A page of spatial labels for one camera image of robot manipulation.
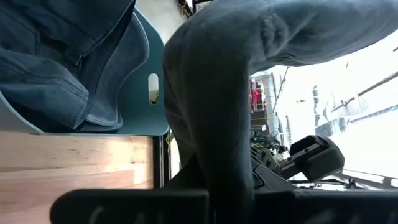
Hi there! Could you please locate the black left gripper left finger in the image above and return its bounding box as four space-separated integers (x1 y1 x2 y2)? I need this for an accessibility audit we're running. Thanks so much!
167 157 210 191

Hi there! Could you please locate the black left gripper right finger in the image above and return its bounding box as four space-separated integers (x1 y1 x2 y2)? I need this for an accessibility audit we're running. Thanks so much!
252 151 297 192

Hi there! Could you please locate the light grey denim cap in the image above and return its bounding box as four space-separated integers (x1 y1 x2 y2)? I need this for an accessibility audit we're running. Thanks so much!
162 0 398 224

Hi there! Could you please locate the blue denim cap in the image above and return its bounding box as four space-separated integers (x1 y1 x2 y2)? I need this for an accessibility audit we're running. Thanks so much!
0 12 150 132

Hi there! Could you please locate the teal plastic bin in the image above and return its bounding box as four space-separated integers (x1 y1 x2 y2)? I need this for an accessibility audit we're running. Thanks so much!
0 7 170 137

